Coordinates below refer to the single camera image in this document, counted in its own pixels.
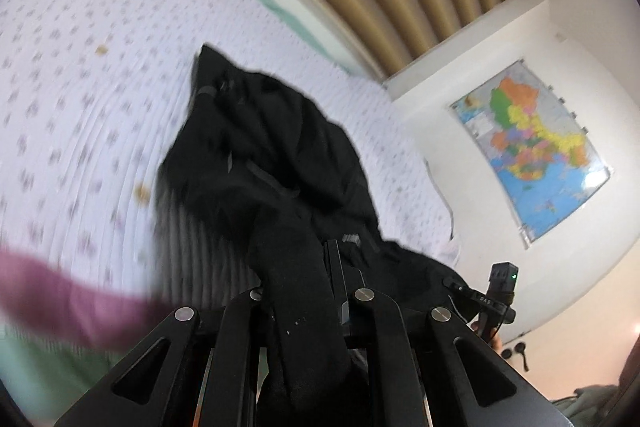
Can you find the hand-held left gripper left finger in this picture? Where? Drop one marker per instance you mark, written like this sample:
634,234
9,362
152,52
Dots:
235,357

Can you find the bed with floral quilt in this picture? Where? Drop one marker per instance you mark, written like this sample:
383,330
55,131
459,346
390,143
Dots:
100,107

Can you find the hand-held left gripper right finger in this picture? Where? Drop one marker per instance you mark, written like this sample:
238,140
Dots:
390,347

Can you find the black hooded jacket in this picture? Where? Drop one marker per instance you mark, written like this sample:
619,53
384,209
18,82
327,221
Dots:
280,177

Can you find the black wall hook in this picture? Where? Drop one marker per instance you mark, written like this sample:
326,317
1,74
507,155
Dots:
522,354
508,353

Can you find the pink bed skirt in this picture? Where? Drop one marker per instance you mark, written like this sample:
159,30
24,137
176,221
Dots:
65,297

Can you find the person's grey green clothing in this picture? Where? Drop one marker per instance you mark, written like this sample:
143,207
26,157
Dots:
595,404

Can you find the colourful wall map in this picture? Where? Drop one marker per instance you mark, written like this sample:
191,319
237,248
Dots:
535,152

